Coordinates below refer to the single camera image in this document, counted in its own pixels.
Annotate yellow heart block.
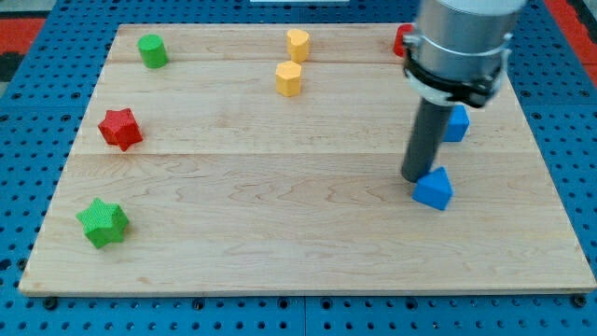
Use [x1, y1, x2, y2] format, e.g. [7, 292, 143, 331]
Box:
[286, 29, 311, 63]

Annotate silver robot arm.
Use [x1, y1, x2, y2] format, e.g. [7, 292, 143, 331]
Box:
[401, 0, 527, 108]

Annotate blue triangle block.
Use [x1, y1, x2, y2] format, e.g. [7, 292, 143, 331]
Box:
[411, 166, 453, 211]

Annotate red star block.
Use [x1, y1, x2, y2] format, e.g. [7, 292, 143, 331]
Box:
[98, 108, 143, 151]

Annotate blue cube block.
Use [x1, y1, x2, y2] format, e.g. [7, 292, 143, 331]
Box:
[443, 105, 470, 143]

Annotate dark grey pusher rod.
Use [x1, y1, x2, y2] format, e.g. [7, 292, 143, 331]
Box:
[401, 98, 453, 182]

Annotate yellow hexagon block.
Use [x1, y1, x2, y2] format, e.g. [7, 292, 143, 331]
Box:
[275, 61, 302, 97]

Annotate green cylinder block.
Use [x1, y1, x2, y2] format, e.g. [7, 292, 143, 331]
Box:
[137, 34, 168, 69]

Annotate green star block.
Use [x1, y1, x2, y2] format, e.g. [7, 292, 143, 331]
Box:
[76, 198, 129, 249]

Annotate wooden board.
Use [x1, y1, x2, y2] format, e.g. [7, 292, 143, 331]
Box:
[19, 23, 596, 298]

